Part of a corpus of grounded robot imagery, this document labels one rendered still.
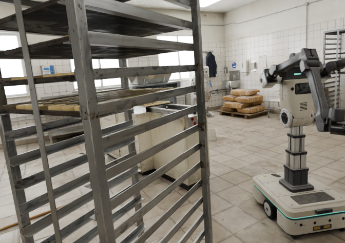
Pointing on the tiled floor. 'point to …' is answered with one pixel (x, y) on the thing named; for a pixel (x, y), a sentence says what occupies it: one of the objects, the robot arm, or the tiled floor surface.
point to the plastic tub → (212, 134)
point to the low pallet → (243, 114)
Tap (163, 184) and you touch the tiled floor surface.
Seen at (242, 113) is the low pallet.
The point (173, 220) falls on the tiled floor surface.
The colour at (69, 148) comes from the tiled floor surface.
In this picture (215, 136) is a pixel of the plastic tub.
